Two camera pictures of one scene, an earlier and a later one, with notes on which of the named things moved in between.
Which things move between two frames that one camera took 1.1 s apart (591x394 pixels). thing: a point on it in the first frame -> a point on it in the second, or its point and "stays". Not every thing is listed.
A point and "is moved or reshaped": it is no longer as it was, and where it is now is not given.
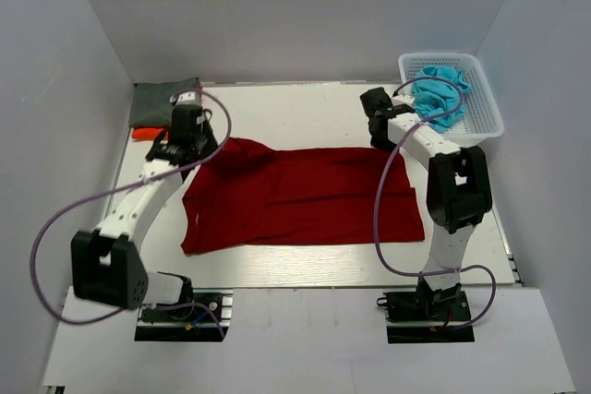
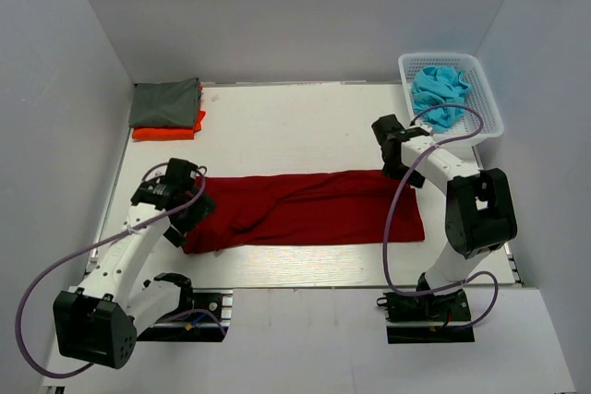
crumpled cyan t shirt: (439, 96) stays
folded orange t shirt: (148, 133) stays
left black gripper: (212, 142) -> (201, 208)
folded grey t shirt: (150, 101) stays
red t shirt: (248, 194) is moved or reshaped
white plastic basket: (483, 118) stays
